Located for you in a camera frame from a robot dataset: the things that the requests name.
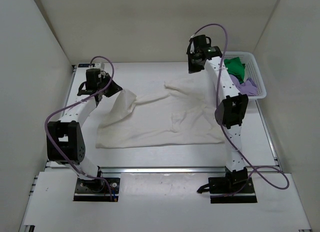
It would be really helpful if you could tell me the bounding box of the cream white t-shirt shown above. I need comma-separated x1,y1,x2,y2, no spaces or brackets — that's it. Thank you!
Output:
95,78,224,149

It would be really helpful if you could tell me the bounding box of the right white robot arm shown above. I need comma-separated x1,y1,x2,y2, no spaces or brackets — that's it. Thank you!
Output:
186,34,249,174

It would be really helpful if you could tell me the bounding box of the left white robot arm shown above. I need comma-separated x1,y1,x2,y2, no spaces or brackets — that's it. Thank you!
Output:
45,68,122,180

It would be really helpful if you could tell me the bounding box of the green t-shirt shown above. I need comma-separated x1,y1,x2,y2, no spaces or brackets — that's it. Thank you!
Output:
224,57,246,84

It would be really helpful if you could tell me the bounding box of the white plastic basket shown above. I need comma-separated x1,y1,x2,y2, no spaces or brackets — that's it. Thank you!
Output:
224,51,267,100

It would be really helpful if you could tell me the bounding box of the purple t-shirt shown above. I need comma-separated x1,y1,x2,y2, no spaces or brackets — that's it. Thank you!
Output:
229,74,258,96

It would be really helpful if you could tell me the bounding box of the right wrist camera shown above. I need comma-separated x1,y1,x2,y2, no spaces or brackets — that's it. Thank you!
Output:
187,34,195,54

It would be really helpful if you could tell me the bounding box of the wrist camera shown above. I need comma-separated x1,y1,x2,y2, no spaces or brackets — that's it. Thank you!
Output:
95,62,105,71
187,34,195,54

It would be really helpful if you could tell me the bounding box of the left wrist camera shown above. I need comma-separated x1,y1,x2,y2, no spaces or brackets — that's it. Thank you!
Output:
95,62,105,71

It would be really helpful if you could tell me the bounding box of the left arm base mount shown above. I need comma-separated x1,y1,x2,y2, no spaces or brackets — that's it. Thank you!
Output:
73,177,121,203

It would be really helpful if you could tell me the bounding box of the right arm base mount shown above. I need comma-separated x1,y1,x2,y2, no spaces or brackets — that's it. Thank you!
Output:
196,168,258,204

